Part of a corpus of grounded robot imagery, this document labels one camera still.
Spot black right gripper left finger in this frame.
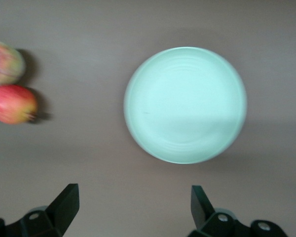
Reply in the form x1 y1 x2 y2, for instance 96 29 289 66
3 183 80 237

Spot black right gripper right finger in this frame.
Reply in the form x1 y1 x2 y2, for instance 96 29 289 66
188 185 254 237

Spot red pomegranate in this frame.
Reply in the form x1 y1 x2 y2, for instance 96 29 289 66
0 84 39 125

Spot pink yellow peach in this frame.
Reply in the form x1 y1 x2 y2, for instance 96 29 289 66
0 40 26 86

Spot pale green round plate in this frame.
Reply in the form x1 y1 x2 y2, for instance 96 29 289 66
123 46 248 165

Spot brown table cover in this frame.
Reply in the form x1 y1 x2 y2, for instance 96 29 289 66
0 0 296 237

